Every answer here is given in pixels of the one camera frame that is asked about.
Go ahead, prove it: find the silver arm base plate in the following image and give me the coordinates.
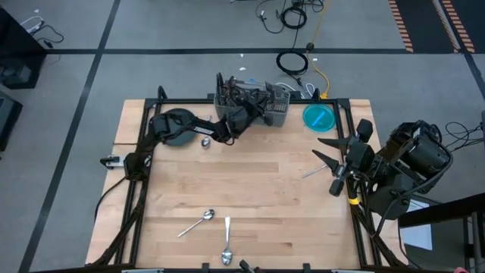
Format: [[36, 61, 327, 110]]
[[99, 154, 128, 170]]

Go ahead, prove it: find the grey plastic cutlery basket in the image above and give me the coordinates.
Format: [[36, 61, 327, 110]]
[[213, 78, 292, 129]]

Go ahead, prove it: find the black desk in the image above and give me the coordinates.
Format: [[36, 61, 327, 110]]
[[397, 192, 485, 273]]

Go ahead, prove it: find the large coiled black cable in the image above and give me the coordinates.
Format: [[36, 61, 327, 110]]
[[275, 51, 310, 76]]

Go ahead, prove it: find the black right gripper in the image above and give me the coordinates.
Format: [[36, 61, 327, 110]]
[[311, 118, 377, 198]]

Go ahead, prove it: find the silver fork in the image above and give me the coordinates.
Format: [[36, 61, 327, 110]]
[[301, 163, 328, 179]]

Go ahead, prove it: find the black cabinet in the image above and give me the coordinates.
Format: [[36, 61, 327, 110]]
[[0, 7, 49, 90]]

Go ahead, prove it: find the black cable white plug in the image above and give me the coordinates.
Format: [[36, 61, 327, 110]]
[[255, 0, 285, 35]]

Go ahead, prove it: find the black round plate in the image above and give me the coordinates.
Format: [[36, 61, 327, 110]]
[[161, 107, 198, 147]]

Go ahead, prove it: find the small coiled black cable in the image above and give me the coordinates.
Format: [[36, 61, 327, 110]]
[[280, 6, 308, 30]]

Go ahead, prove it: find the black box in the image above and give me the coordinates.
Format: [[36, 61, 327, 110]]
[[0, 90, 23, 152]]

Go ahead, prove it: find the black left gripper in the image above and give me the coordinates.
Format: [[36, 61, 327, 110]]
[[226, 85, 274, 138]]

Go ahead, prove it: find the yellow cable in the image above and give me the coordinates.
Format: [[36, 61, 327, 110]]
[[305, 0, 331, 99]]

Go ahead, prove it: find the white paper sheet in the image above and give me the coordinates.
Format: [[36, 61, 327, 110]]
[[399, 199, 433, 252]]

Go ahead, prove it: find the black floor mat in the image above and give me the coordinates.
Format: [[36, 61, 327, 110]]
[[393, 0, 485, 54]]

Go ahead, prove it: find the orange striped tape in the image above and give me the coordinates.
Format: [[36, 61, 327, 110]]
[[387, 0, 415, 54], [431, 0, 477, 54]]

